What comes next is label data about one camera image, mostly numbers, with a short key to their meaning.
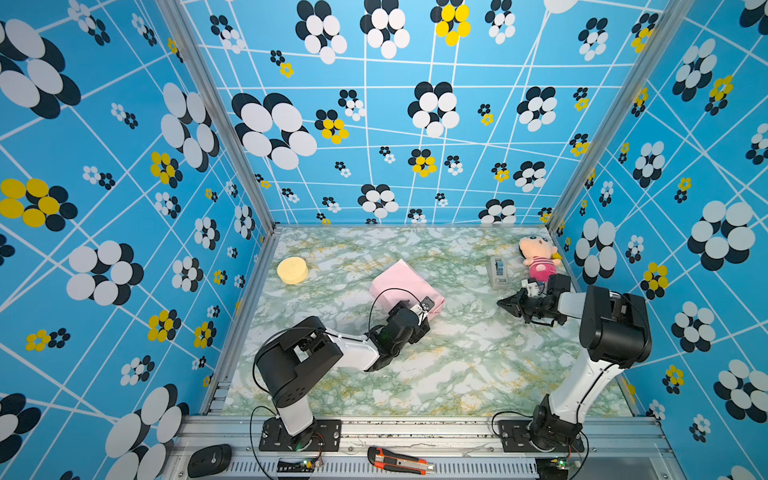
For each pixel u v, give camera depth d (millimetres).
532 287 940
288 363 469
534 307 866
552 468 705
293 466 721
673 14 680
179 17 693
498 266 1019
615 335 516
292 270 1038
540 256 1019
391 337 691
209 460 681
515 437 728
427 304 769
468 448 724
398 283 954
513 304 891
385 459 697
